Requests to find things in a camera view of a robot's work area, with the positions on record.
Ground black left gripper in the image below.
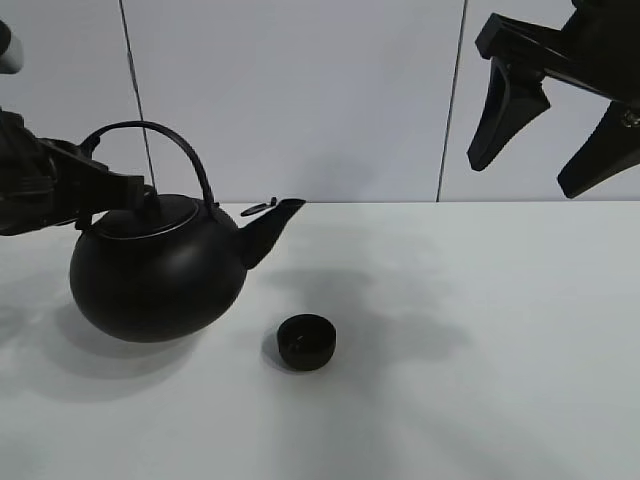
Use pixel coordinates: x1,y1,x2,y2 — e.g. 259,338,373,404
1,110,155,236

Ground small black teacup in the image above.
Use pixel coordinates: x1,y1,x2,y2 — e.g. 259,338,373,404
276,313,337,372

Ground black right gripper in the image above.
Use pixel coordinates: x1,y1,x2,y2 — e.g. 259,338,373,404
467,1,639,198

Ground black cast iron teapot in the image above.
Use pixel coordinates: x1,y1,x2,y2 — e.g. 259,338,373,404
69,120,306,343

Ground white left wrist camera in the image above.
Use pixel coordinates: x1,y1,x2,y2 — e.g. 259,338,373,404
0,20,24,75

